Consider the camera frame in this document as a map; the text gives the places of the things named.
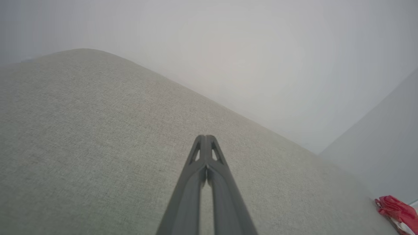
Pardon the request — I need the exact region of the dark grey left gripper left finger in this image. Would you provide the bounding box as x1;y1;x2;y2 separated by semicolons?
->
156;134;208;235

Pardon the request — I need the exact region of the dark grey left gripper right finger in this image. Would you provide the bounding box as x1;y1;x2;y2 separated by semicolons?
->
205;134;258;235

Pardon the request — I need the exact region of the red basketball jersey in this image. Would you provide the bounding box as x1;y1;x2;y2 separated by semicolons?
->
375;195;418;235

